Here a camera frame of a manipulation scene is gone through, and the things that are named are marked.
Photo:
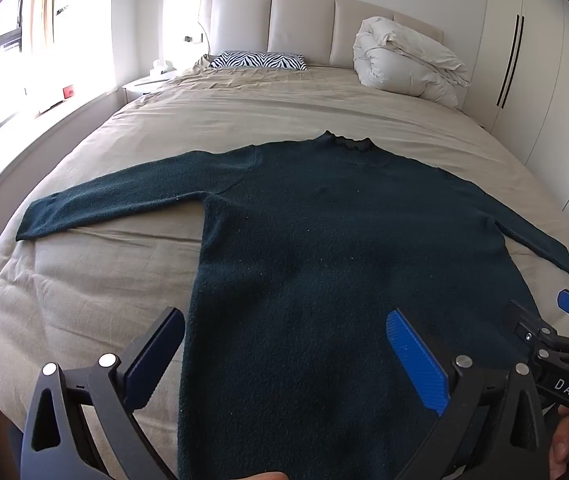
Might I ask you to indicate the small red box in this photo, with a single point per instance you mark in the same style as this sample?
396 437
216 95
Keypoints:
69 92

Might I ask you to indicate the bed with beige sheet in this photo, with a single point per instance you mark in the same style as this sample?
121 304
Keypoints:
264 105

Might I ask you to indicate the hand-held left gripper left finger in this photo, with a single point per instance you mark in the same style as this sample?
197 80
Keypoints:
154 355

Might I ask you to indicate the zebra print pillow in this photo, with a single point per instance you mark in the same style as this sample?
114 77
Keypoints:
257 60

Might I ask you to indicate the white tissue box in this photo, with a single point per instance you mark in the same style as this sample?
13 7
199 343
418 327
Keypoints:
160 68

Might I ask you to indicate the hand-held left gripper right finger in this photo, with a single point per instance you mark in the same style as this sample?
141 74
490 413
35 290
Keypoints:
417 360

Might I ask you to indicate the rolled white duvet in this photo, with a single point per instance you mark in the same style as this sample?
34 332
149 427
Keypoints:
404 65

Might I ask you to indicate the white nightstand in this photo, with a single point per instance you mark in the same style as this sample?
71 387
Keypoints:
139 85

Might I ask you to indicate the wall switch panel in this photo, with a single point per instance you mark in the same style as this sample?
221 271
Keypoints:
193 38

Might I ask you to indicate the dark green knit sweater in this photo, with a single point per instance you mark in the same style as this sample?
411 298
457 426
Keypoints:
314 240

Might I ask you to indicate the beige curtain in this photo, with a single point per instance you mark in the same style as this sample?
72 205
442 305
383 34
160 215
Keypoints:
42 5

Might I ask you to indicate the beige padded headboard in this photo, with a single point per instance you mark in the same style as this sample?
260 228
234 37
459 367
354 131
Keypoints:
299 25

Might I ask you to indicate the white wardrobe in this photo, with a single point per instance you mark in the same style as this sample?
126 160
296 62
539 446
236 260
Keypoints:
539 85

